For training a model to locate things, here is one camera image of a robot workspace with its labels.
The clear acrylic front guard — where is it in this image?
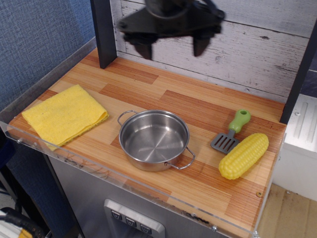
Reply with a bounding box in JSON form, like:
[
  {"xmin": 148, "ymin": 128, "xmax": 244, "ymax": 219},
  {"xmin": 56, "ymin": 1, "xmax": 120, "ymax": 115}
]
[{"xmin": 0, "ymin": 122, "xmax": 258, "ymax": 238}]

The grey metal left rail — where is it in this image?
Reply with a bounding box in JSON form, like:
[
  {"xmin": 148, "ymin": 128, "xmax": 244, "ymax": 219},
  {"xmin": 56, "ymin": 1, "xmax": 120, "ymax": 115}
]
[{"xmin": 0, "ymin": 37, "xmax": 97, "ymax": 123}]

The stainless steel pot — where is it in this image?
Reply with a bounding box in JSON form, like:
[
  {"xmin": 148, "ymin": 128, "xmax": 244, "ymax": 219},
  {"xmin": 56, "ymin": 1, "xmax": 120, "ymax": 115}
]
[{"xmin": 117, "ymin": 110, "xmax": 196, "ymax": 172}]

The silver button control panel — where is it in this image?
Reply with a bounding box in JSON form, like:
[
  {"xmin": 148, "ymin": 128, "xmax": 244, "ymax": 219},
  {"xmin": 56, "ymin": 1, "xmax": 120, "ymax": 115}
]
[{"xmin": 104, "ymin": 199, "xmax": 166, "ymax": 238}]

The dark left upright post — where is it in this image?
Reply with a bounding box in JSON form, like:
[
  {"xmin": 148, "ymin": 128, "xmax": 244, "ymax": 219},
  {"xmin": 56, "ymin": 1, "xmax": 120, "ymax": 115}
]
[{"xmin": 90, "ymin": 0, "xmax": 117, "ymax": 69}]

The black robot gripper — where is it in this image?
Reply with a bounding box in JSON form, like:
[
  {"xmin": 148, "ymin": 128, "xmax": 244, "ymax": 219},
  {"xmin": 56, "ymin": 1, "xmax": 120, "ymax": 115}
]
[{"xmin": 118, "ymin": 0, "xmax": 225, "ymax": 60}]

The dark upright post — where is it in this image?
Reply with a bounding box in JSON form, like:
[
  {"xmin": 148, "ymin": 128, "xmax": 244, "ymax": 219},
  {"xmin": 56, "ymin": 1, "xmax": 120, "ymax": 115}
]
[
  {"xmin": 279, "ymin": 21, "xmax": 317, "ymax": 124},
  {"xmin": 90, "ymin": 0, "xmax": 117, "ymax": 69}
]

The yellow folded cloth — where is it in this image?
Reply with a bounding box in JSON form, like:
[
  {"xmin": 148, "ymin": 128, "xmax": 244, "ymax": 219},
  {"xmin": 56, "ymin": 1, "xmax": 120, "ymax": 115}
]
[{"xmin": 22, "ymin": 85, "xmax": 109, "ymax": 151}]

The dark right upright post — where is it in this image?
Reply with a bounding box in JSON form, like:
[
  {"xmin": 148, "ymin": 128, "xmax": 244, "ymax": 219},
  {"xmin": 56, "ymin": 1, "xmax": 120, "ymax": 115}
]
[{"xmin": 279, "ymin": 21, "xmax": 317, "ymax": 124}]

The white box at right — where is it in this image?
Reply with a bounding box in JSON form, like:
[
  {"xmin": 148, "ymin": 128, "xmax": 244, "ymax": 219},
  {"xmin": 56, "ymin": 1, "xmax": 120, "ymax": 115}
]
[{"xmin": 273, "ymin": 94, "xmax": 317, "ymax": 201}]

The green handled grey toy spatula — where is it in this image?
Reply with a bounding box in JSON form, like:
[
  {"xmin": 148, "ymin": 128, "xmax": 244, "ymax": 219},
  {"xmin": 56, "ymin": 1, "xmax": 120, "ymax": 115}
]
[{"xmin": 211, "ymin": 109, "xmax": 251, "ymax": 154}]

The stainless steel cabinet front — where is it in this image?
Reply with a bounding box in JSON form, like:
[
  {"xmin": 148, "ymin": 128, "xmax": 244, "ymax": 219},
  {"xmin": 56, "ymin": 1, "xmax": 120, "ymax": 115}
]
[{"xmin": 47, "ymin": 155, "xmax": 223, "ymax": 238}]

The yellow plastic toy corn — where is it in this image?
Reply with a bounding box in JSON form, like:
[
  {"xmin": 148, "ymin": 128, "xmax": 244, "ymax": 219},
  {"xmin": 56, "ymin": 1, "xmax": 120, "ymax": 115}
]
[{"xmin": 218, "ymin": 133, "xmax": 269, "ymax": 180}]

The yellow black object bottom left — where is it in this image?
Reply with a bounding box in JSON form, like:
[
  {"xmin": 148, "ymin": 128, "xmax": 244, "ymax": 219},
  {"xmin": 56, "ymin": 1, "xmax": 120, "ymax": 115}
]
[{"xmin": 0, "ymin": 207, "xmax": 46, "ymax": 238}]

